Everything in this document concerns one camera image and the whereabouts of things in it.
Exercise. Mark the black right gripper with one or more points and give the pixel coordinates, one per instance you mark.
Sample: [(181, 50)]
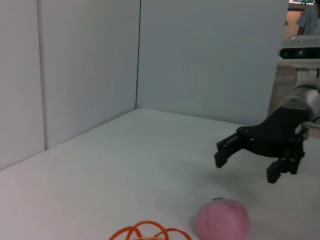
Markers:
[(280, 135)]

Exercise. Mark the pink plush peach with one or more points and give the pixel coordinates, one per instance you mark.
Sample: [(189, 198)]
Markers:
[(222, 220)]

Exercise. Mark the person in blue shirt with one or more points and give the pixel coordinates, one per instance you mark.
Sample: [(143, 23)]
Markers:
[(311, 20)]

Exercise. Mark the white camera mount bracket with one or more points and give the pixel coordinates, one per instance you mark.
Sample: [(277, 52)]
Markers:
[(306, 73)]

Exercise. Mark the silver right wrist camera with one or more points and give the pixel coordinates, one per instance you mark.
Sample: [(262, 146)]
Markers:
[(300, 52)]

